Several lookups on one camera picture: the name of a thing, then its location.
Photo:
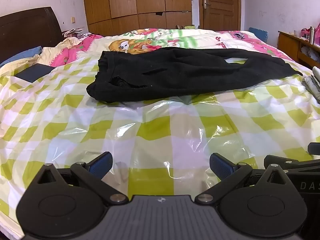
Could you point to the pink bag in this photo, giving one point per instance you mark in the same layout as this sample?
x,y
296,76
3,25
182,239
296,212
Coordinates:
x,y
317,33

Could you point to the green cloth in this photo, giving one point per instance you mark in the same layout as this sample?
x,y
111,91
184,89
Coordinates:
x,y
190,27

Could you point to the wooden door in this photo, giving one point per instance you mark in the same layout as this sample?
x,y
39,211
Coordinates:
x,y
220,12

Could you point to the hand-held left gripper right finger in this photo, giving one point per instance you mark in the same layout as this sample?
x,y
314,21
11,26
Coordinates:
x,y
221,166

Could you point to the green white checked plastic sheet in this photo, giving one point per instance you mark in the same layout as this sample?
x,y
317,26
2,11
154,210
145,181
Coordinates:
x,y
155,130

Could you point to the blue foam mat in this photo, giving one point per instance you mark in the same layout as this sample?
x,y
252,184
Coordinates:
x,y
258,33

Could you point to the dark wooden headboard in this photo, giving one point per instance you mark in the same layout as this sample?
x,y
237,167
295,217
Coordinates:
x,y
25,30

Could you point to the wooden wardrobe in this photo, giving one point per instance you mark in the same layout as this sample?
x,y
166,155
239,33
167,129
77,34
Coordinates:
x,y
125,0

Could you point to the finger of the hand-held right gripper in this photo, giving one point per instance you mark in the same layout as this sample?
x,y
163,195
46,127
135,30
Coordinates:
x,y
287,160
314,148

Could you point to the metal thermos bottle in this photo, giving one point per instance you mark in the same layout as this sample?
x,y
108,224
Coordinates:
x,y
312,35

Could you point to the wooden cabinet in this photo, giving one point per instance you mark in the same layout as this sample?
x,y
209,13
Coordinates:
x,y
287,45

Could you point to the black pants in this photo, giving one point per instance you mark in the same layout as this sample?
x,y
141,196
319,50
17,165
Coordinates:
x,y
187,75

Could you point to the striped cloth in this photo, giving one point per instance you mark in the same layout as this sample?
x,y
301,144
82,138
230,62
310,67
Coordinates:
x,y
72,32

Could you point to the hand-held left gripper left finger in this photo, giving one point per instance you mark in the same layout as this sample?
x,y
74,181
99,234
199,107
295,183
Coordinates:
x,y
101,164

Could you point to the cartoon printed quilt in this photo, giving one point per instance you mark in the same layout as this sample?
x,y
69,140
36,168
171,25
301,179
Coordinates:
x,y
140,43

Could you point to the folded grey clothes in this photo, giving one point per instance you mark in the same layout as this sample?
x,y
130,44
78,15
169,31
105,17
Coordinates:
x,y
312,85

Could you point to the blue pillow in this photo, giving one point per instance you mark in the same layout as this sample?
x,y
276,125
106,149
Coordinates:
x,y
20,56

